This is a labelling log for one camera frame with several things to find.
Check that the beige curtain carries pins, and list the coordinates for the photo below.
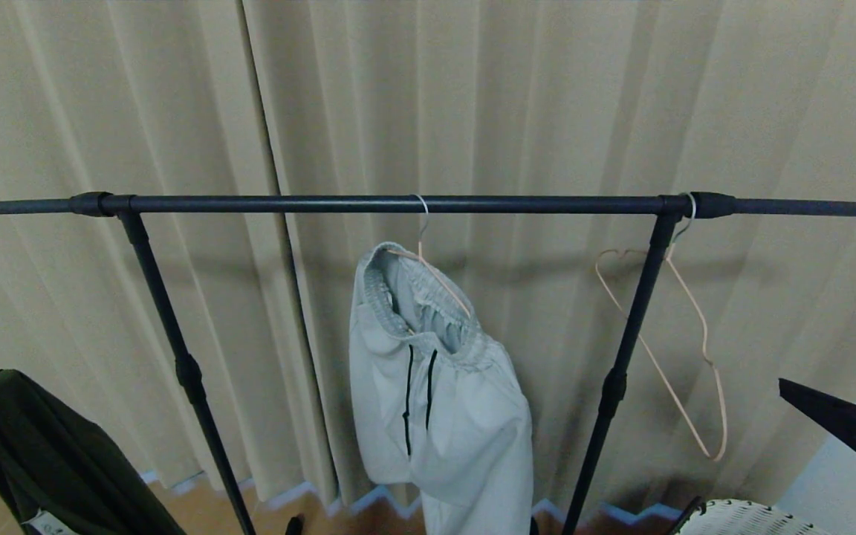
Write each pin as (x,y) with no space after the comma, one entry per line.
(138,96)

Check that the white laundry basket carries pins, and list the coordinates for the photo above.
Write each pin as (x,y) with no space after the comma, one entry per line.
(747,519)

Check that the pale grey shorts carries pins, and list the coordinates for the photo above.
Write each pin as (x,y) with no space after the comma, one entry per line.
(458,431)

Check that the black clothes rack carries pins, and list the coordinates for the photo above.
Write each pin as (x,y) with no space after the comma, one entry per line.
(398,204)

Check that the green garment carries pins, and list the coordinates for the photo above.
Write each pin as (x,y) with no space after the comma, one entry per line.
(49,453)

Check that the pink clothes hanger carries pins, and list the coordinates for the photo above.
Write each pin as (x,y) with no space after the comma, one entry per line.
(443,282)
(703,334)

